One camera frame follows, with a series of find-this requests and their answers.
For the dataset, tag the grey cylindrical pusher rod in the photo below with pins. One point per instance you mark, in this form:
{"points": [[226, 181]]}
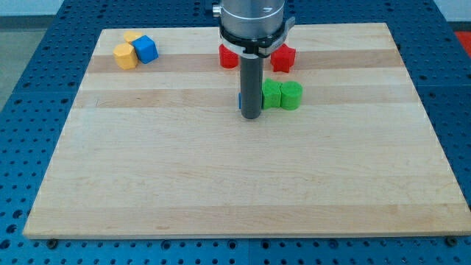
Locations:
{"points": [[251, 78]]}

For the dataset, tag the red star block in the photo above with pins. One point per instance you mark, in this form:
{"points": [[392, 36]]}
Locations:
{"points": [[283, 59]]}

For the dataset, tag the green cylinder block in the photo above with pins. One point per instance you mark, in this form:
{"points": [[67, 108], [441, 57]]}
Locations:
{"points": [[291, 95]]}

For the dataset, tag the blue cube block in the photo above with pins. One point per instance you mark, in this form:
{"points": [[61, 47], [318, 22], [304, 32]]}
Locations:
{"points": [[146, 49]]}

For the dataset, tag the left black bolt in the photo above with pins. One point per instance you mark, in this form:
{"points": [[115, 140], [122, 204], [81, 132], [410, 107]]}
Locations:
{"points": [[52, 244]]}

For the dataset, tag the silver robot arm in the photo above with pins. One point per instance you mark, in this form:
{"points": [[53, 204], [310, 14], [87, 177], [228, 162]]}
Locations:
{"points": [[252, 29]]}

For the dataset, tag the green star block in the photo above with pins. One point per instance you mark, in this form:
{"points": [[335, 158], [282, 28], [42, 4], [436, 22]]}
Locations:
{"points": [[271, 93]]}

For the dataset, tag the yellow hexagon block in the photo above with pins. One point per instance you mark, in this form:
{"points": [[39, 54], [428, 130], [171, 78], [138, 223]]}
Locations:
{"points": [[125, 56]]}

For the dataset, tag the red block left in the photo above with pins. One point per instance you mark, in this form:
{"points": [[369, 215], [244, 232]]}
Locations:
{"points": [[227, 58]]}

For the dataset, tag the yellow block behind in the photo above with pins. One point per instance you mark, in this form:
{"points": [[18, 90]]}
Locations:
{"points": [[130, 36]]}

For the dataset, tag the wooden board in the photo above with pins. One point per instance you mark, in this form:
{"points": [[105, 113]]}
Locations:
{"points": [[162, 152]]}

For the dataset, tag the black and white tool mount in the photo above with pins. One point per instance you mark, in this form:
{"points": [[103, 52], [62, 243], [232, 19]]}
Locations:
{"points": [[252, 48]]}

